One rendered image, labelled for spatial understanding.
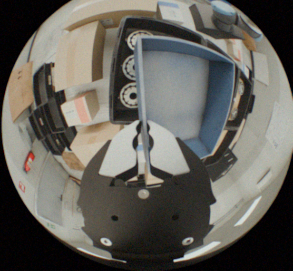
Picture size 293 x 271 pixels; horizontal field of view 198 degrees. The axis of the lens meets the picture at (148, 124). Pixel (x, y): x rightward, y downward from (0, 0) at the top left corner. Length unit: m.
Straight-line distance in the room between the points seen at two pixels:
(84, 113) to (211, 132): 0.46
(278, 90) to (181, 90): 3.49
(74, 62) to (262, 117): 3.79
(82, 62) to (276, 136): 3.83
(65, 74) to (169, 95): 0.42
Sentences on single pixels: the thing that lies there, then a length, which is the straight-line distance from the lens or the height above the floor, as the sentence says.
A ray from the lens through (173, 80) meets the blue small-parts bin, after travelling 0.17.
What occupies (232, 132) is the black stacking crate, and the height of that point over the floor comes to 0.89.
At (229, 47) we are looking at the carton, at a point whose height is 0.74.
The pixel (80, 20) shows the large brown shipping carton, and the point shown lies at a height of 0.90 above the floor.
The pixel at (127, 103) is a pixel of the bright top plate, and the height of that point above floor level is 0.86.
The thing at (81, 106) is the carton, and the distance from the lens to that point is 0.46.
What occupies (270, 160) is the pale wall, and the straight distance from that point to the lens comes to 3.82.
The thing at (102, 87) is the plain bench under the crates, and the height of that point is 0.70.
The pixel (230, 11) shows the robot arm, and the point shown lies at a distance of 0.54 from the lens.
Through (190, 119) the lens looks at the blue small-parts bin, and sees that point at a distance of 0.22.
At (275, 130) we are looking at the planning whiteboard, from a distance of 3.54.
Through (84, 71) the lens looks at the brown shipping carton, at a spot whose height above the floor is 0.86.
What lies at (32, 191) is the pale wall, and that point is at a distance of 2.74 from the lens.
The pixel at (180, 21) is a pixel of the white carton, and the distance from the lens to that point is 0.59.
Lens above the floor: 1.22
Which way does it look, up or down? 57 degrees down
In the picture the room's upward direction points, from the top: 162 degrees clockwise
